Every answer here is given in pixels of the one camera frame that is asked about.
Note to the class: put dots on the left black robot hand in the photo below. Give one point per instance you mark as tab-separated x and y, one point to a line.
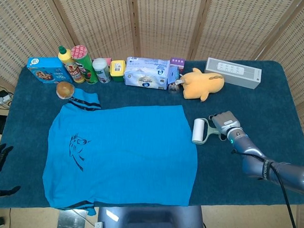
1	153

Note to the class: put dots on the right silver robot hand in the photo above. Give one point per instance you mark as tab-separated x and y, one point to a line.
224	122

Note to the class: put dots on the green white lint roller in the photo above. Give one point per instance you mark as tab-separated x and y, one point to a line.
198	130

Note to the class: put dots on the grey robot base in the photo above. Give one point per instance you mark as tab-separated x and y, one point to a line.
150	220

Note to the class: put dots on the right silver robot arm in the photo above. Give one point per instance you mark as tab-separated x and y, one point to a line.
268	165

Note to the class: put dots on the dark blue tablecloth-covered table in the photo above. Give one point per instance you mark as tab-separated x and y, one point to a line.
241	101

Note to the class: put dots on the orange plush toy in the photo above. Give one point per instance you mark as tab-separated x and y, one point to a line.
203	84

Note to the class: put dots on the grey power strip box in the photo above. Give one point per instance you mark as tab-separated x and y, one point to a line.
233	71

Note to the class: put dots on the white floor power strip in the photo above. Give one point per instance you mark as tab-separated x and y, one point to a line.
0	99

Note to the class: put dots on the small clear jar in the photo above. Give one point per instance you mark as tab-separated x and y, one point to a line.
174	88

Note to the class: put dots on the purple box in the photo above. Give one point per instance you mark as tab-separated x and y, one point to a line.
177	64

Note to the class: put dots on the wrapped bread bun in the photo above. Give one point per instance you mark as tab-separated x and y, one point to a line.
65	90

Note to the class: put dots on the blue tissue pack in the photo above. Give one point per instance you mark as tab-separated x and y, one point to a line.
145	74

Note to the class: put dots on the blue cookie box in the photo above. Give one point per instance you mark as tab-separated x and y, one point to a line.
46	71

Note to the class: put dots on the shiny metal floor plate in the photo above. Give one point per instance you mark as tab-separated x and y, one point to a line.
73	224

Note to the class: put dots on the blue t-shirt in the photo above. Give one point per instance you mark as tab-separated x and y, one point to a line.
118	155

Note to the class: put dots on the yellow bottle green cap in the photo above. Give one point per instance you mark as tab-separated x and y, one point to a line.
70	65

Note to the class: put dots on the woven folding screen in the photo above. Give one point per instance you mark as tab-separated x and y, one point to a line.
163	23

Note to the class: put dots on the yellow green plastic container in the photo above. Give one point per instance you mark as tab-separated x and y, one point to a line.
117	70

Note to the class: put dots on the green chips can pink lid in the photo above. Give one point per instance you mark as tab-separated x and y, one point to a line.
85	66

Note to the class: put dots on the white lidded cup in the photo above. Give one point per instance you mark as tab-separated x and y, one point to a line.
101	70

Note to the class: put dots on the pink box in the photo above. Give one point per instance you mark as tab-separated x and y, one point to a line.
107	60

